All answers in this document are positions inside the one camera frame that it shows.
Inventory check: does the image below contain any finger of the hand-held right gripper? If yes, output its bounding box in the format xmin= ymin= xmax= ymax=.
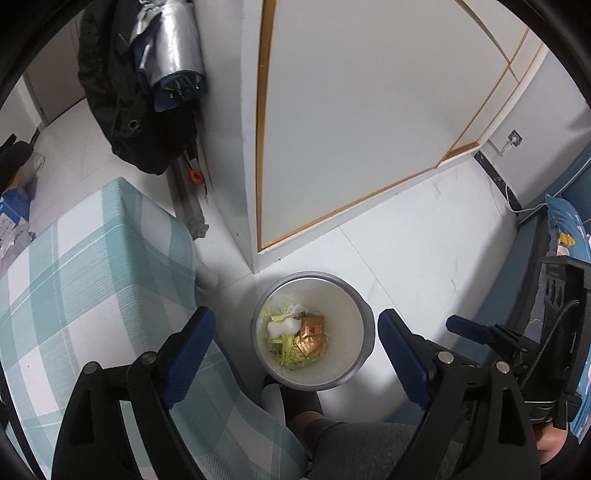
xmin=445 ymin=315 xmax=498 ymax=345

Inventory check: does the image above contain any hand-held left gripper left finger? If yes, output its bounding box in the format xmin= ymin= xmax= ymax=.
xmin=51 ymin=305 xmax=217 ymax=480

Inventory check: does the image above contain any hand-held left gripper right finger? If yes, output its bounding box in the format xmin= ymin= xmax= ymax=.
xmin=378 ymin=309 xmax=541 ymax=480

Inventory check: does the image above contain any white round trash bin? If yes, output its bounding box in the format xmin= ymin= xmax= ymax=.
xmin=252 ymin=272 xmax=374 ymax=393

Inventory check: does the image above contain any plain gold sachet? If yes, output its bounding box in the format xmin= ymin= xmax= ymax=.
xmin=295 ymin=335 xmax=328 ymax=360

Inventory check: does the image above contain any gold sachet with red dot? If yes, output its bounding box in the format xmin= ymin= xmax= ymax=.
xmin=299 ymin=314 xmax=328 ymax=343

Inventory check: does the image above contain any fluffy white tissue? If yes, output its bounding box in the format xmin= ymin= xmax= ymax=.
xmin=267 ymin=318 xmax=298 ymax=337

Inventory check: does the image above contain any yellow packet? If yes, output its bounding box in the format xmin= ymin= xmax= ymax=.
xmin=270 ymin=314 xmax=306 ymax=367

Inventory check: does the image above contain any person's right forearm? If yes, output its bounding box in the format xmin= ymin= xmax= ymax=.
xmin=538 ymin=431 xmax=585 ymax=467

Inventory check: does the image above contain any person's right hand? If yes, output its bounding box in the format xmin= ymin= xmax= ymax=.
xmin=534 ymin=414 xmax=572 ymax=456

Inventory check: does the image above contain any white table leg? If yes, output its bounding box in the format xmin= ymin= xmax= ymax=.
xmin=194 ymin=251 xmax=220 ymax=296

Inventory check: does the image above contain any blue upholstered bed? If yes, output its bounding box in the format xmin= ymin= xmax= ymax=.
xmin=473 ymin=138 xmax=591 ymax=435

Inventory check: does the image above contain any person's white sock foot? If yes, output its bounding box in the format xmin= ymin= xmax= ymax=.
xmin=261 ymin=382 xmax=289 ymax=421

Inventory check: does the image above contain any person's grey trouser leg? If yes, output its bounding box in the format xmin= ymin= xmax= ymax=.
xmin=288 ymin=406 xmax=462 ymax=480

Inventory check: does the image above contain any blue printed pillow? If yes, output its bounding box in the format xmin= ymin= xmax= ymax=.
xmin=545 ymin=194 xmax=591 ymax=259

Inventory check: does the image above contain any teal white checkered tablecloth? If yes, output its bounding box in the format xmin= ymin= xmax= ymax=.
xmin=0 ymin=176 xmax=308 ymax=480

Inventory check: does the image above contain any blue cardboard box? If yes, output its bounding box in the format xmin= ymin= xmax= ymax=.
xmin=0 ymin=187 xmax=33 ymax=232

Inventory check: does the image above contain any white wardrobe with wood trim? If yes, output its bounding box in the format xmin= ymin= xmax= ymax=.
xmin=198 ymin=0 xmax=550 ymax=273

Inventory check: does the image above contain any translucent plastic bag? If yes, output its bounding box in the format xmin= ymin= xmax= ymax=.
xmin=18 ymin=154 xmax=47 ymax=185

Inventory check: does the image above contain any pile of black clothes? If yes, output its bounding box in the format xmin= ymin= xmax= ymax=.
xmin=0 ymin=134 xmax=33 ymax=195

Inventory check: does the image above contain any black hanging jacket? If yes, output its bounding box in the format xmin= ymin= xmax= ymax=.
xmin=76 ymin=0 xmax=199 ymax=175

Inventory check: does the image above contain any grey brown door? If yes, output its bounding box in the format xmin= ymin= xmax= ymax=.
xmin=23 ymin=18 xmax=88 ymax=126

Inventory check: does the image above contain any silver blue folded umbrella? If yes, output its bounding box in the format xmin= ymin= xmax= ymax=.
xmin=130 ymin=0 xmax=206 ymax=114

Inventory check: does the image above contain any white cable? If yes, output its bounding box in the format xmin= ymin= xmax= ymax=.
xmin=489 ymin=141 xmax=546 ymax=214

